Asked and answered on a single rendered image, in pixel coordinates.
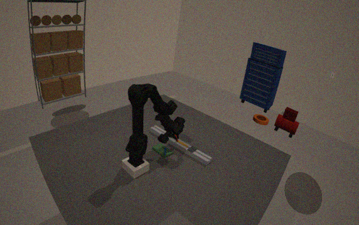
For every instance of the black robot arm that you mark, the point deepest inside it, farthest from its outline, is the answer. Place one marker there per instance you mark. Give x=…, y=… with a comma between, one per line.
x=138, y=96

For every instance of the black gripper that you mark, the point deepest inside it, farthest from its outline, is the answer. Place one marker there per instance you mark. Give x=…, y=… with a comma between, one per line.
x=165, y=137

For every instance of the aluminum slotted rail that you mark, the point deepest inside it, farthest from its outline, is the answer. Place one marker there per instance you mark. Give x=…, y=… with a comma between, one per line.
x=190, y=150

